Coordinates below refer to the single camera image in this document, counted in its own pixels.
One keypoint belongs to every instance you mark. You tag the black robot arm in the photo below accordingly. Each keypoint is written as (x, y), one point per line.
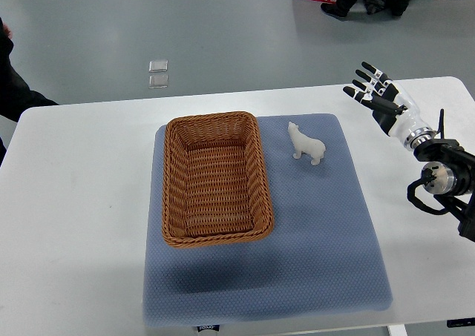
(448, 174)

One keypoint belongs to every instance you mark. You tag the person in dark jacket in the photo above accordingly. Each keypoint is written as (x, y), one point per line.
(16, 95)

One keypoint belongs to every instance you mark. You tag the lower metal floor plate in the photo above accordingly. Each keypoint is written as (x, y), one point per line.
(158, 81)

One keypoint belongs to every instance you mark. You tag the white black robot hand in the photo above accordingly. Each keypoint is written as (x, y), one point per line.
(392, 106)

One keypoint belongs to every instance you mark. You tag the upper metal floor plate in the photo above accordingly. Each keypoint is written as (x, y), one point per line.
(158, 66)

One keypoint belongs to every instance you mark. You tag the metal floor plate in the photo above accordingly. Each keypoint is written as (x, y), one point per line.
(158, 66)
(158, 81)

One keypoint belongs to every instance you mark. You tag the white bear figurine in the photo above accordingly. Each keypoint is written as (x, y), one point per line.
(306, 145)

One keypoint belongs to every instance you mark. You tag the brown wicker basket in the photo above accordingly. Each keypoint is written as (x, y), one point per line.
(215, 185)

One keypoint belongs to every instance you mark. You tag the black table control panel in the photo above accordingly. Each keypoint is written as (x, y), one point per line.
(464, 322)

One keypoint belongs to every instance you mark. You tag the black label tag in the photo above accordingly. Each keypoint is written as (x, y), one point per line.
(215, 328)

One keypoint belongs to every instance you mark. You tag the blue textured mat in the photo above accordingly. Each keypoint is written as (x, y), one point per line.
(322, 256)

